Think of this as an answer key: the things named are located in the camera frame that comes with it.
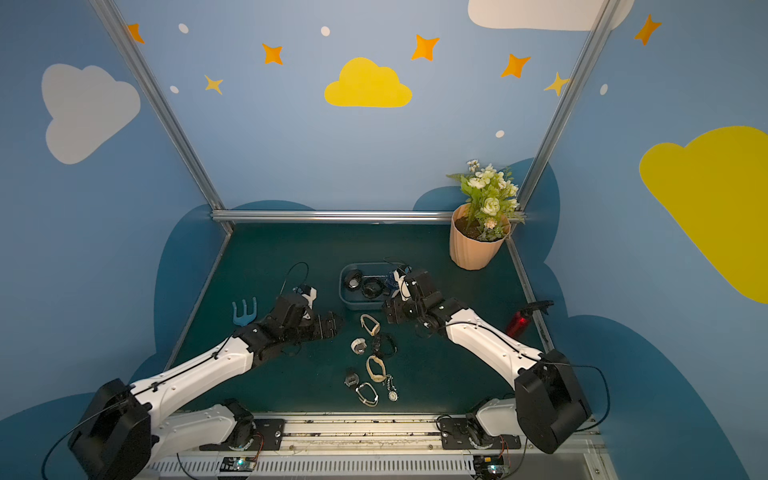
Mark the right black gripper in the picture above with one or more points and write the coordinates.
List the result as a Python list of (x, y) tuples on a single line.
[(402, 308)]

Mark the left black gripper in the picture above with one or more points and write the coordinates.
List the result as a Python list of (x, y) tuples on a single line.
[(315, 325)]

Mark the transparent blue watch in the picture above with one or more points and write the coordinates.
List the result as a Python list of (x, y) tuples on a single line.
[(390, 282)]

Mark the black wide band watch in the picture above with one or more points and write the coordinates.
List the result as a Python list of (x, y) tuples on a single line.
[(373, 287)]

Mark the black band smartwatch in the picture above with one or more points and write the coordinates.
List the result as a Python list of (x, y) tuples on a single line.
[(353, 279)]

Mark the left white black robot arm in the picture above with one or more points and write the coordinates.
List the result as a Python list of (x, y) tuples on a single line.
[(123, 427)]

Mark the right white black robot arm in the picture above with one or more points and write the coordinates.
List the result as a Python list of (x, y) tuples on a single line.
[(549, 404)]

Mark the beige square watch upper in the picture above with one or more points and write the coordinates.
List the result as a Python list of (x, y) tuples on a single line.
[(370, 324)]

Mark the blue plastic storage box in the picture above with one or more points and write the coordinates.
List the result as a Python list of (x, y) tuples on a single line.
[(354, 300)]

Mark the beige band watch middle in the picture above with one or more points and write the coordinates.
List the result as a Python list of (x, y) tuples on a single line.
[(376, 369)]

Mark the small black watch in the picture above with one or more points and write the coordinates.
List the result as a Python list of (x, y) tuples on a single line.
[(351, 379)]

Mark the peach ribbed flower pot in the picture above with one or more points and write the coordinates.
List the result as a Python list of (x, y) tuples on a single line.
[(468, 253)]

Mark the red spray bottle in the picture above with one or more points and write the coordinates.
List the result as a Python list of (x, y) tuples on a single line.
[(524, 317)]

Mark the artificial white flower plant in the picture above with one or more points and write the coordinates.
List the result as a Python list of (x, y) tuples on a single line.
[(492, 204)]

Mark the left green circuit board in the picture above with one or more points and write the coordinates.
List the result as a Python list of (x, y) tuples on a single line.
[(238, 464)]

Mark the green circuit board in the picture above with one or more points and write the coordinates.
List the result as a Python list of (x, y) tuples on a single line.
[(238, 464), (489, 467)]

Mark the right green circuit board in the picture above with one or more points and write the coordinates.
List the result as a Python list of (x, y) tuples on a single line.
[(489, 467)]

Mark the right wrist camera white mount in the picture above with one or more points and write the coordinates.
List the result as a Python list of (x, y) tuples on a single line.
[(402, 285)]

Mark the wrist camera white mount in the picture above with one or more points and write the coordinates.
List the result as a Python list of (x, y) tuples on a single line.
[(309, 293), (402, 285)]

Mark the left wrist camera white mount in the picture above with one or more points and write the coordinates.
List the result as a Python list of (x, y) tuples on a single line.
[(309, 293)]

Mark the blue garden fork wooden handle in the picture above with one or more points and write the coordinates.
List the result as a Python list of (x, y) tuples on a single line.
[(244, 312)]

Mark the white strap silver watch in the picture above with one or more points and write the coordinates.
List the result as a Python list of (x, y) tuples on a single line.
[(358, 346)]

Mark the silver bracelet watch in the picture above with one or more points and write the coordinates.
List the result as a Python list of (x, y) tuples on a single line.
[(367, 394)]

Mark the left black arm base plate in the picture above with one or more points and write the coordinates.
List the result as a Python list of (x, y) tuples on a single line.
[(261, 434)]

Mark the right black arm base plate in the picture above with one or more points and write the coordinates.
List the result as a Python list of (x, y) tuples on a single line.
[(458, 433)]

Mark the aluminium frame back bar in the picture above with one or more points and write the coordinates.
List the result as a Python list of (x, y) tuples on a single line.
[(332, 217)]

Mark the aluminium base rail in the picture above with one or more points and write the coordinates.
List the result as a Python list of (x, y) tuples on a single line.
[(384, 446)]

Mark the aluminium frame right post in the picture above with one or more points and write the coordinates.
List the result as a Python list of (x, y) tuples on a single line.
[(583, 68)]

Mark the aluminium frame post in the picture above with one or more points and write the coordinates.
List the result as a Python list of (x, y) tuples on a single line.
[(113, 22), (583, 68)]

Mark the aluminium frame left post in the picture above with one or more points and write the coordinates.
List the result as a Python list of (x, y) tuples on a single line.
[(113, 22)]

